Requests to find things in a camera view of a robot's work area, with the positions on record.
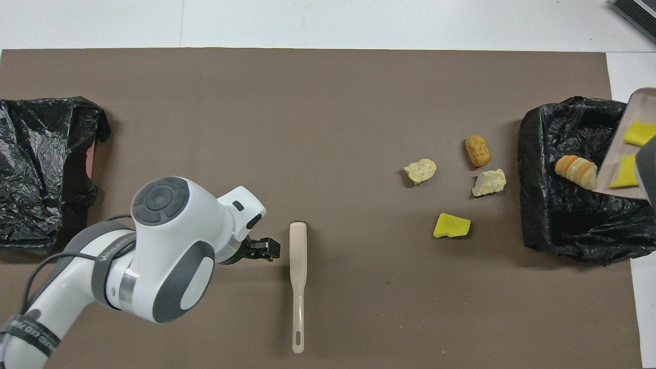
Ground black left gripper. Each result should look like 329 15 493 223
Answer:
221 237 281 265

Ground beige hand brush black bristles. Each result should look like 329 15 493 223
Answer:
289 221 308 354

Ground round pale bread chunk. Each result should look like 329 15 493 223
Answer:
403 158 438 186

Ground blocky yellow sponge piece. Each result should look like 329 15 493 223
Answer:
433 213 471 239

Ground brown bread nugget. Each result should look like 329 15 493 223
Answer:
465 135 491 168

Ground angular pale bread chunk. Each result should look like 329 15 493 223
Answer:
471 169 507 197

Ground orange striped bread roll piece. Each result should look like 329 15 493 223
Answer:
555 155 598 190

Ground beige plastic dustpan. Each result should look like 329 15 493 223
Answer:
597 87 656 200

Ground wedge yellow sponge piece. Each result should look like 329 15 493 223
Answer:
608 154 640 189

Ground notched yellow sponge piece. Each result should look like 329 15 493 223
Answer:
623 119 656 147

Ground black-bagged pink bin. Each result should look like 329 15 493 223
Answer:
0 96 112 256

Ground large brown table mat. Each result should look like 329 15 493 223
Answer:
0 49 642 369

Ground dark grey ribbed device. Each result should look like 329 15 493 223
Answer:
610 0 656 30

